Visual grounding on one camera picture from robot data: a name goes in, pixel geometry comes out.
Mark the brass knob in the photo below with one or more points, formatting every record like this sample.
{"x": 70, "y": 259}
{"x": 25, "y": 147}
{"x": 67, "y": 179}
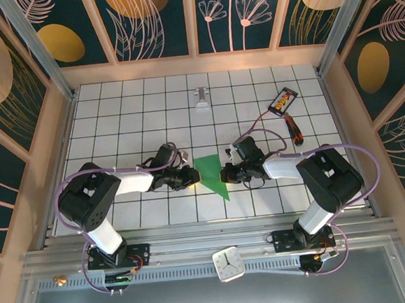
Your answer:
{"x": 60, "y": 280}

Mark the long aluminium base rail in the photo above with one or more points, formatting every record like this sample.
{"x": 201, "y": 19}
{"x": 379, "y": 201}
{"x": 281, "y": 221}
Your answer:
{"x": 196, "y": 245}

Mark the green paper sheet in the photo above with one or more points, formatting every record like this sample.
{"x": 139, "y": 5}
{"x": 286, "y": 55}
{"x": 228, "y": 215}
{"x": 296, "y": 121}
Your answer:
{"x": 209, "y": 168}

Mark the aluminium frame post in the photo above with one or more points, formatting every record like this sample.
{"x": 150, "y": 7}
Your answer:
{"x": 345, "y": 24}
{"x": 41, "y": 48}

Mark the black battery pack yellow print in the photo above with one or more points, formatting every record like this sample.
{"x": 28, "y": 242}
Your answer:
{"x": 282, "y": 101}

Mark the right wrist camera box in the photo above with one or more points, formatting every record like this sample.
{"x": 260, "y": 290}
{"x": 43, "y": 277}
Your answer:
{"x": 230, "y": 152}

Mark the aluminium table side rail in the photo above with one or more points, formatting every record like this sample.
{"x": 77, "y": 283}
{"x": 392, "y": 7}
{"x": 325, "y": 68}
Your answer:
{"x": 66, "y": 134}
{"x": 336, "y": 113}

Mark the grey metal shelf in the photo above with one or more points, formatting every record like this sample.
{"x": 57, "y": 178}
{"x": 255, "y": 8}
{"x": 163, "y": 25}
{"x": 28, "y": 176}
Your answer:
{"x": 200, "y": 299}

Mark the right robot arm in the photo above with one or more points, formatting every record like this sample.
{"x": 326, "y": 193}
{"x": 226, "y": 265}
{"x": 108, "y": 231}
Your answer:
{"x": 331, "y": 180}

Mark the white square clock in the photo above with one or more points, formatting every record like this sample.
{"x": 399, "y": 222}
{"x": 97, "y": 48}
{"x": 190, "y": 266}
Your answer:
{"x": 228, "y": 264}

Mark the orange black screwdriver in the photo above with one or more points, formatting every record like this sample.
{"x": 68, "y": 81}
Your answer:
{"x": 293, "y": 130}

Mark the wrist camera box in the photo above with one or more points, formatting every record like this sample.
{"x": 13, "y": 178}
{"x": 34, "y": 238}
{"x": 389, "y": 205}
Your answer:
{"x": 184, "y": 156}
{"x": 230, "y": 152}

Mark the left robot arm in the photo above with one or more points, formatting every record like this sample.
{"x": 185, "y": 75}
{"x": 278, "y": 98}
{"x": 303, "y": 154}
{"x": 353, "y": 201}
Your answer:
{"x": 87, "y": 202}

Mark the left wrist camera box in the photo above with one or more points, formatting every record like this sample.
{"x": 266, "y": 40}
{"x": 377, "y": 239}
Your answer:
{"x": 184, "y": 156}

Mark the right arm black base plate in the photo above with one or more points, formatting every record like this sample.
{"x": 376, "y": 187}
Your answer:
{"x": 281, "y": 238}

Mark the small metal bracket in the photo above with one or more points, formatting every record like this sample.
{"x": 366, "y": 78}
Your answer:
{"x": 202, "y": 104}

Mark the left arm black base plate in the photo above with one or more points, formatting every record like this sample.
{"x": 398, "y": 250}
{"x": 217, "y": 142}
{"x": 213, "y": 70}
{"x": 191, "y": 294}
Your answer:
{"x": 142, "y": 251}

